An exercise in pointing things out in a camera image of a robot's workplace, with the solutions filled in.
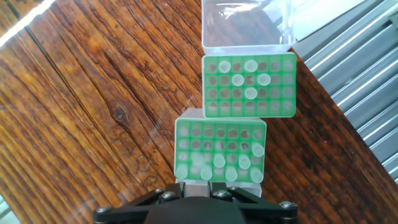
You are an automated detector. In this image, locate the clear box green tip rack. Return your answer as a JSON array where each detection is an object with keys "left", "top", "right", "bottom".
[
  {"left": 174, "top": 108, "right": 267, "bottom": 197},
  {"left": 201, "top": 0, "right": 298, "bottom": 119}
]

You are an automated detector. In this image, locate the white printed paper sheet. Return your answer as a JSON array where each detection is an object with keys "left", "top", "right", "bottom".
[{"left": 292, "top": 0, "right": 368, "bottom": 41}]

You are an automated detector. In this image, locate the brown wooden board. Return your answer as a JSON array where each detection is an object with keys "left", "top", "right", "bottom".
[{"left": 0, "top": 0, "right": 398, "bottom": 224}]

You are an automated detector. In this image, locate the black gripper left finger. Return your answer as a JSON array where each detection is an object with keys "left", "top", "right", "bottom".
[{"left": 93, "top": 182, "right": 185, "bottom": 224}]

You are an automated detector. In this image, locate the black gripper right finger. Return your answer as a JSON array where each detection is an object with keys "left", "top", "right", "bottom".
[{"left": 210, "top": 182, "right": 299, "bottom": 224}]

